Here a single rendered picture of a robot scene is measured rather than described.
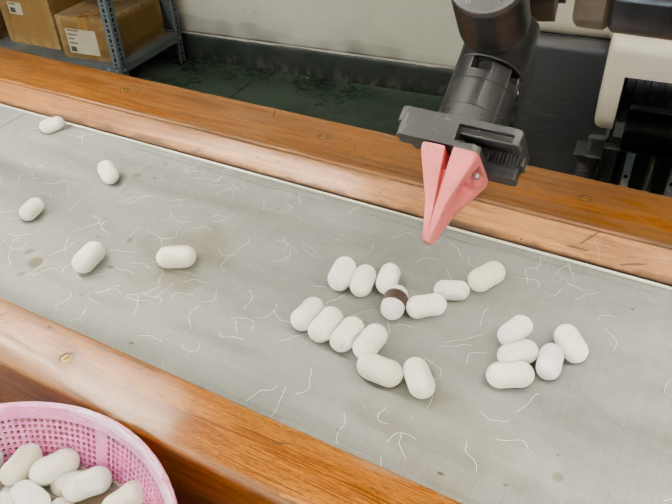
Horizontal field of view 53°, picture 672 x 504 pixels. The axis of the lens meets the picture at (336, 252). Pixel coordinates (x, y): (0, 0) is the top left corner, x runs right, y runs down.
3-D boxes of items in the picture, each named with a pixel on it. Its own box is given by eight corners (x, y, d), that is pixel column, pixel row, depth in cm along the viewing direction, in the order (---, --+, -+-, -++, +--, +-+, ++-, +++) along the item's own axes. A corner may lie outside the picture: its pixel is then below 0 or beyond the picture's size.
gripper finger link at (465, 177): (446, 240, 51) (486, 128, 52) (363, 216, 54) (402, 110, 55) (461, 260, 58) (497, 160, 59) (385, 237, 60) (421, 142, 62)
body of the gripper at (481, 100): (516, 152, 51) (546, 64, 52) (394, 124, 55) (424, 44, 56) (523, 180, 57) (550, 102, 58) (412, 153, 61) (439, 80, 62)
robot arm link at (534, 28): (544, 35, 59) (482, 24, 62) (542, -11, 53) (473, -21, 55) (519, 106, 59) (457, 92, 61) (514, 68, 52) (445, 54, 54)
